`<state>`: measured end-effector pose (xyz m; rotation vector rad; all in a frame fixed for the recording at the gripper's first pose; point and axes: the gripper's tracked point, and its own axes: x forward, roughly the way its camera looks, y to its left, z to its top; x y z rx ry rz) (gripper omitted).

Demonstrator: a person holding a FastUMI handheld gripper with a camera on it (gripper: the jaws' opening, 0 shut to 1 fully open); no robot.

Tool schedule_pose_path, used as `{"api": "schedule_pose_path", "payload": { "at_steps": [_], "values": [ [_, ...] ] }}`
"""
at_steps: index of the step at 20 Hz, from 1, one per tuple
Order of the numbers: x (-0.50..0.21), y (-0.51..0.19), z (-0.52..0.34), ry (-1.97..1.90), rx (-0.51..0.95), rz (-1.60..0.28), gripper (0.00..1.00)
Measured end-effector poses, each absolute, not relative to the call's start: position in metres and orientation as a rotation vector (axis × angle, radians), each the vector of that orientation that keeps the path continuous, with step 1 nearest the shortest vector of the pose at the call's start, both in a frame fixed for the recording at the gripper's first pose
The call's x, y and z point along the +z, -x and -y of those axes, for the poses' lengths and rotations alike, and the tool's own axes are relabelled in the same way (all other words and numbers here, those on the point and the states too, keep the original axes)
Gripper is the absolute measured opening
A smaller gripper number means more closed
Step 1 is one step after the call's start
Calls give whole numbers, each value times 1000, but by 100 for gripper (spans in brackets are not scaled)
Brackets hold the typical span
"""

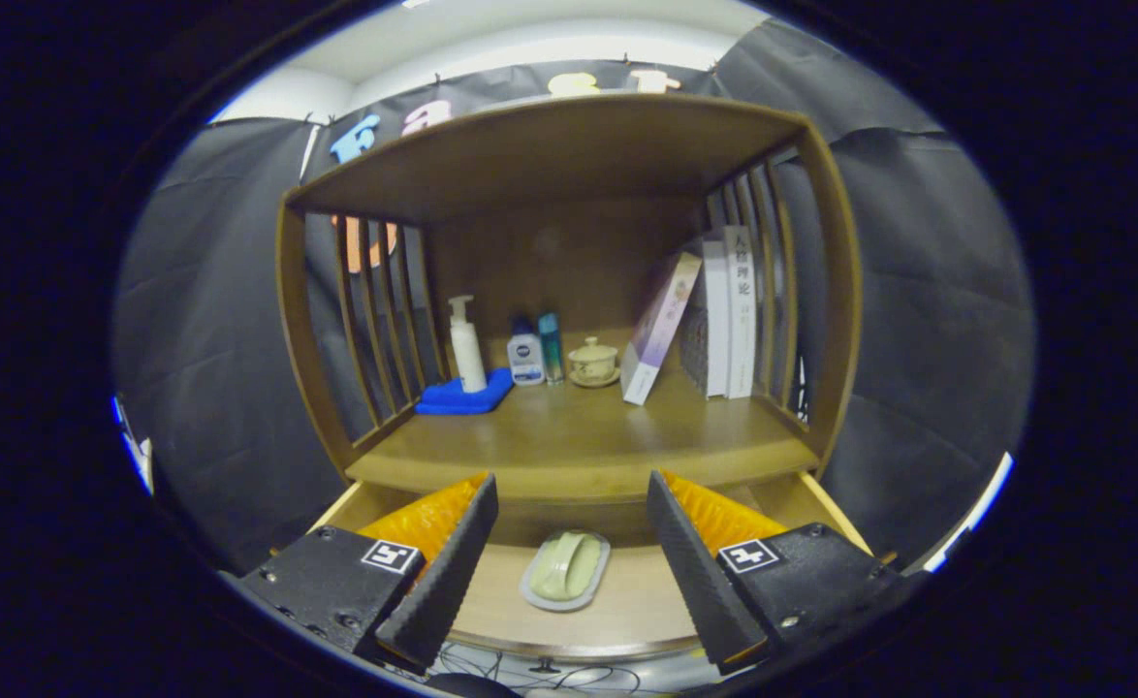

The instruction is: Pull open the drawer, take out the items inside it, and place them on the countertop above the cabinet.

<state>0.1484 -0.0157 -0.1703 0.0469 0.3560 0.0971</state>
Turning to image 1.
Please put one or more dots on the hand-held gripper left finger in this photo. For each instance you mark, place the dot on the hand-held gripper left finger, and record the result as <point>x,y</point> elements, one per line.
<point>438,591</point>

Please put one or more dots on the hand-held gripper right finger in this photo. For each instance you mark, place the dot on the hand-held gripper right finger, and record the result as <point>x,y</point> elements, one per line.
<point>705,582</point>

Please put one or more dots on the wooden drawer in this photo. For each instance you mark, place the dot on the wooden drawer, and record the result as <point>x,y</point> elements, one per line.
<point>627,601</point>

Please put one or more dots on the green soap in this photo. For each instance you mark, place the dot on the green soap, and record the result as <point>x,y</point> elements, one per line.
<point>565,567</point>

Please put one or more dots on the wooden countertop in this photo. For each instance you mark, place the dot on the wooden countertop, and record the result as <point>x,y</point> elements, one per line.
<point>579,436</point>

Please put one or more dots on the wooden cabinet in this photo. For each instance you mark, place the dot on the wooden cabinet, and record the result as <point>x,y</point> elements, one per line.
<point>550,252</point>

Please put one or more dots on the blue cloth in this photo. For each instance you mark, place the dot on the blue cloth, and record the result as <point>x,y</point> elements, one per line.
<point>458,397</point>

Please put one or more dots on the white pump bottle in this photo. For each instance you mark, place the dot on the white pump bottle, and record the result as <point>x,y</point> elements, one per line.
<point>468,354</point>

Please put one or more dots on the beige lidded teacup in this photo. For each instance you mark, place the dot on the beige lidded teacup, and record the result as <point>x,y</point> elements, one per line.
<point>593,365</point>

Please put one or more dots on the white bottle with blue cap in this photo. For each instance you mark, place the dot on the white bottle with blue cap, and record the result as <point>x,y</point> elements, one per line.
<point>525,361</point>

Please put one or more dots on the purple and white book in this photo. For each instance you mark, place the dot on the purple and white book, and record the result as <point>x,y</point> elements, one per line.
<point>658,330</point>

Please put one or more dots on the white book with black lettering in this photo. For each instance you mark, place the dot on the white book with black lettering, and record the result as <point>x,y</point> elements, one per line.
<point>742,320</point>

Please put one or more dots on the slim teal bottle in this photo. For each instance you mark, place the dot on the slim teal bottle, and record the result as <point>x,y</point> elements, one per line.
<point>552,349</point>

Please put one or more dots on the white appliance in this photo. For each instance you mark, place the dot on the white appliance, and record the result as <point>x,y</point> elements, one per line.
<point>971,509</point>

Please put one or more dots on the black backdrop cloth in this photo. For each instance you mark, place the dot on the black backdrop cloth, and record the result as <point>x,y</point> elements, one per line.
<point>918,291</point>

